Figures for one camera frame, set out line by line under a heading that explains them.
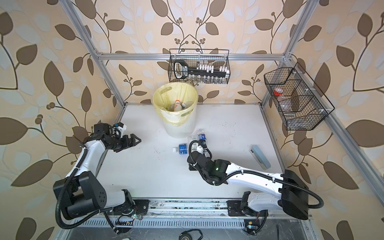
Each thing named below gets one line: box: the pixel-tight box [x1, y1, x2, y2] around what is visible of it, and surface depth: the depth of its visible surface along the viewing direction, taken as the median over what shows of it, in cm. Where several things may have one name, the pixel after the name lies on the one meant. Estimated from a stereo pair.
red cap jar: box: [274, 87, 284, 98], surface depth 84 cm
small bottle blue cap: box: [197, 128, 207, 140], surface depth 103 cm
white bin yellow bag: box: [152, 82, 198, 139], surface depth 94 cm
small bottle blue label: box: [172, 143, 188, 155], surface depth 92 cm
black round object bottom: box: [179, 228, 204, 240], surface depth 67 cm
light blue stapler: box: [249, 145, 272, 171], surface depth 89 cm
